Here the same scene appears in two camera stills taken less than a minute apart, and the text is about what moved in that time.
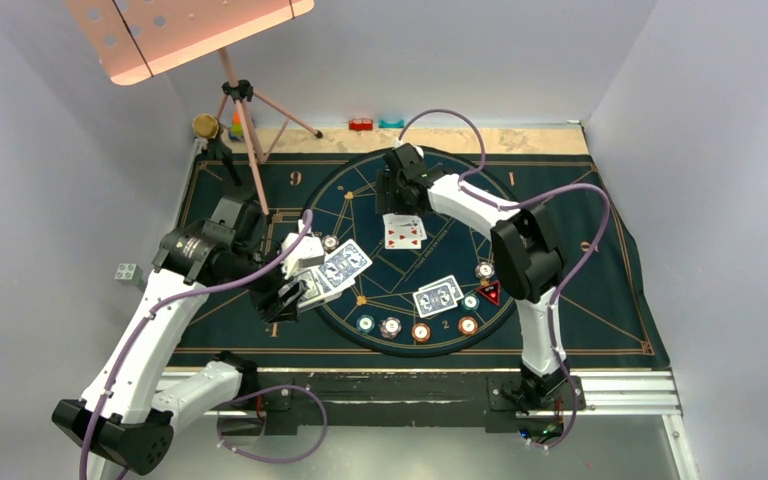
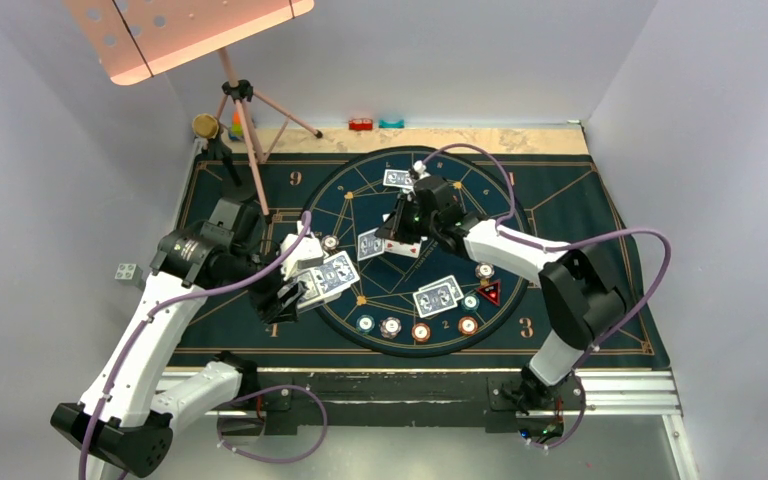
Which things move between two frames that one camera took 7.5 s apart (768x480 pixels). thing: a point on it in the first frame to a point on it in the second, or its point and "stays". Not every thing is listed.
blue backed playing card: (342, 267) to (370, 245)
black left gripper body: (266, 298) stays
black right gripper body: (398, 201) to (410, 224)
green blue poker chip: (470, 302) stays
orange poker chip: (468, 325) stays
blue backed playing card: (448, 280) stays
